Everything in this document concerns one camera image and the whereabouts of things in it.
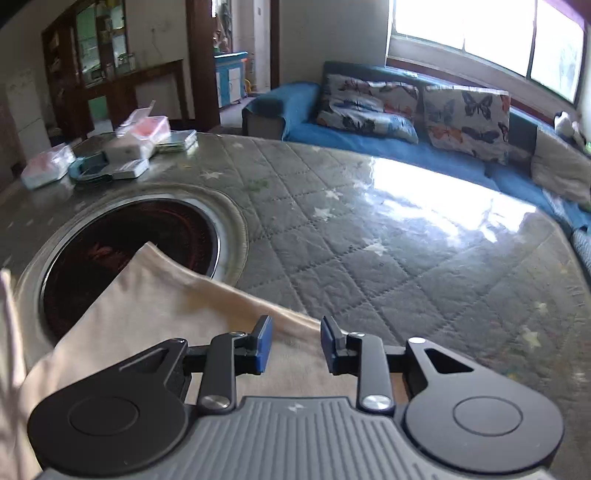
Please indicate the cream garment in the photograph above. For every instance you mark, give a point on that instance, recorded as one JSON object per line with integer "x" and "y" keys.
{"x": 138, "y": 314}

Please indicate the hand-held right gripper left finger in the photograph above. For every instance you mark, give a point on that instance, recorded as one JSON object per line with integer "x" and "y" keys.
{"x": 263, "y": 344}

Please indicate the white pink tissue pack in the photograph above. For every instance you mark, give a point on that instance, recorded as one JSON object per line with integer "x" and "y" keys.
{"x": 46, "y": 166}

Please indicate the white power strip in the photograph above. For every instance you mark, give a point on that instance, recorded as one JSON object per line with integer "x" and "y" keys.
{"x": 131, "y": 169}

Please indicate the butterfly print pillow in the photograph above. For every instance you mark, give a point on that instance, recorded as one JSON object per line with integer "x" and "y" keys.
{"x": 364, "y": 106}
{"x": 466, "y": 124}

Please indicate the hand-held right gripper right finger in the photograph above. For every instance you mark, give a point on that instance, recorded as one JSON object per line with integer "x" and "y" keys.
{"x": 330, "y": 346}

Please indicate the panda plush toy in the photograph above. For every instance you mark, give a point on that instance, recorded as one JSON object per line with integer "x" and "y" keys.
{"x": 565, "y": 123}

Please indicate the round black induction cooktop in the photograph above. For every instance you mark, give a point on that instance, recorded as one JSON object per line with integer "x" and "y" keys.
{"x": 115, "y": 221}

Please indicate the blue smartwatch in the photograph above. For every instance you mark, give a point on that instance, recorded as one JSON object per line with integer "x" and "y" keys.
{"x": 90, "y": 168}

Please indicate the white appliance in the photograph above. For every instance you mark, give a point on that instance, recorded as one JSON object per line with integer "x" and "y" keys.
{"x": 25, "y": 108}

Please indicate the window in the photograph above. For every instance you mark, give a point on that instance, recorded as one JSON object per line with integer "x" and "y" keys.
{"x": 461, "y": 23}

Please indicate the blue sofa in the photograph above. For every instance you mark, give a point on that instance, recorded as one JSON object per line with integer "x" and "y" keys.
{"x": 295, "y": 106}

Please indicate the dark wooden cabinet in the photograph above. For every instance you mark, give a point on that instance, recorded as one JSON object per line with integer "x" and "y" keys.
{"x": 120, "y": 92}

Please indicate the grey cushion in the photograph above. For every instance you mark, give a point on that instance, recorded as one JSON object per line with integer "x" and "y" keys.
{"x": 563, "y": 166}

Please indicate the blue white small cabinet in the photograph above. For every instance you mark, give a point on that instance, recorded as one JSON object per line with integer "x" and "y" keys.
{"x": 228, "y": 78}

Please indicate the white box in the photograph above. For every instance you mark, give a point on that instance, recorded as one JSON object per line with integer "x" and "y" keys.
{"x": 127, "y": 148}

